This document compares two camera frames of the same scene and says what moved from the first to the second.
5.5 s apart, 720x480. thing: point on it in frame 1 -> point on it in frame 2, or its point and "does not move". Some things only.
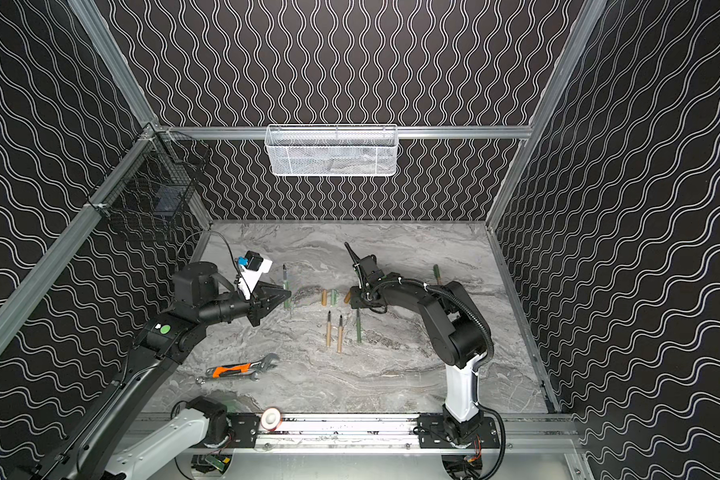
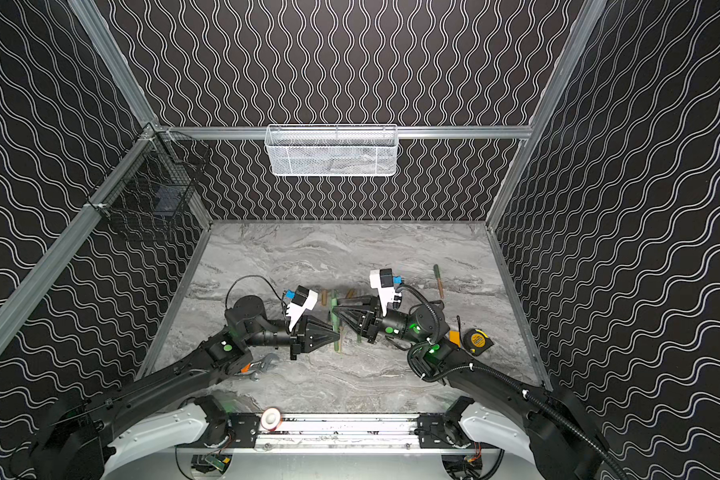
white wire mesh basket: x=331 y=150 does not move
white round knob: x=270 y=418 does not move
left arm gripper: x=257 y=303 -> x=298 y=337
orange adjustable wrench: x=252 y=369 does not move
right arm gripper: x=367 y=278 -> x=367 y=321
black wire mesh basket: x=148 y=187 does not move
